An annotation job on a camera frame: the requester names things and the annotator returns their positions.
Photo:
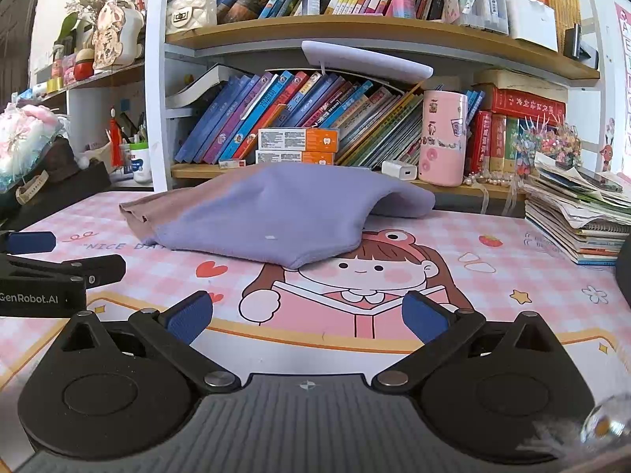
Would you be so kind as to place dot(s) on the bundle of pens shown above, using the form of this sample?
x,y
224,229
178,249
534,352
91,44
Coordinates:
x,y
135,130

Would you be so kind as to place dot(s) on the pink checked cartoon desk mat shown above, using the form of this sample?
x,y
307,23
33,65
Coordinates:
x,y
542,276

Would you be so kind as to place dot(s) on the cartoon figure ornament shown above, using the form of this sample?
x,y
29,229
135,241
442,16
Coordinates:
x,y
116,34

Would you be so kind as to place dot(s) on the white jar with green rim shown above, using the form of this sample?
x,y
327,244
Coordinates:
x,y
141,165

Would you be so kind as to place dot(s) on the row of leaning picture books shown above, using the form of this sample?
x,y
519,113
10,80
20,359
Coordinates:
x,y
296,103

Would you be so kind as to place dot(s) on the red tassel ornament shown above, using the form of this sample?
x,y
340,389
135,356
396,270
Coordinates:
x,y
116,148

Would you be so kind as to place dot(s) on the white wooden bookshelf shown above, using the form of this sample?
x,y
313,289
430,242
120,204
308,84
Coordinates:
x,y
345,27

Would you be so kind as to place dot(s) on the white quilted handbag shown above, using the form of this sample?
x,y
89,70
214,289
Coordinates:
x,y
192,15

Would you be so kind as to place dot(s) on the small black box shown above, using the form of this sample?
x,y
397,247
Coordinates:
x,y
581,47

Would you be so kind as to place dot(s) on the red round doll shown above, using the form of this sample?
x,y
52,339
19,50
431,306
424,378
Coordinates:
x,y
83,66

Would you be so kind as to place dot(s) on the white flat board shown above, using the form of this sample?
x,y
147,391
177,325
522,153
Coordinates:
x,y
365,59

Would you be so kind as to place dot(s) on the small white and red eraser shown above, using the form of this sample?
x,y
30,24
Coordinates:
x,y
231,163

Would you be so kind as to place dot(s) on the orange and white carton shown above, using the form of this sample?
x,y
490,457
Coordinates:
x,y
296,139
296,157

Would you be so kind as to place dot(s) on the purple and pink sweater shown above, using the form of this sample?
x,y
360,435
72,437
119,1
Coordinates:
x,y
276,217

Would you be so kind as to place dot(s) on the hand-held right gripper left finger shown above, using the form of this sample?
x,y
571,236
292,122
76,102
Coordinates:
x,y
190,318

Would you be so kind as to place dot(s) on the black rounded object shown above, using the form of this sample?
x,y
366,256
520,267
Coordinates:
x,y
625,281

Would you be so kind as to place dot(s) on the colourful flower ornament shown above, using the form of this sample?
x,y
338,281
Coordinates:
x,y
547,145

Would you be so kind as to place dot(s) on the red thick book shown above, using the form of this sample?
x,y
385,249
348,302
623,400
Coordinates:
x,y
527,106

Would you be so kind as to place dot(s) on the open book with black edge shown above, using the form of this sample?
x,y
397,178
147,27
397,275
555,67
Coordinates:
x,y
207,83

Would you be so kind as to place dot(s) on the white charger plug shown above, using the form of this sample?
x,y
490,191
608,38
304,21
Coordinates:
x,y
400,170

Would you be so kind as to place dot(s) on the dark brown hat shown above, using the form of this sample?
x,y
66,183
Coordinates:
x,y
59,162

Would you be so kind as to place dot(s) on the stack of magazines and notebooks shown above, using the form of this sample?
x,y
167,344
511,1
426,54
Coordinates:
x,y
567,221

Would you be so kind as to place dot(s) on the pink sticker-covered cup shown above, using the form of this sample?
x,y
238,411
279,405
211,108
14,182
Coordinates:
x,y
443,143

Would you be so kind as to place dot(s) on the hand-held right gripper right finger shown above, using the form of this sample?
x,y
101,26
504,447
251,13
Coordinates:
x,y
424,322

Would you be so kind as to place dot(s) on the row of yellow books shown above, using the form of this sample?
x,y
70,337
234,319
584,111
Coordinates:
x,y
559,5

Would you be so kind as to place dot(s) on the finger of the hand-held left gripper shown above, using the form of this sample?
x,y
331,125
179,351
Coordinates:
x,y
32,241
103,267

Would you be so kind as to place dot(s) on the white storage box with pens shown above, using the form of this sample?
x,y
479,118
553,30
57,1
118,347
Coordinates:
x,y
532,17

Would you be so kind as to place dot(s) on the wall poster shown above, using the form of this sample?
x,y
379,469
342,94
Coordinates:
x,y
623,59

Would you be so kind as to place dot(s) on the pink and white tulle bundle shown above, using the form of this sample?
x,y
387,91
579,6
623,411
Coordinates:
x,y
24,138

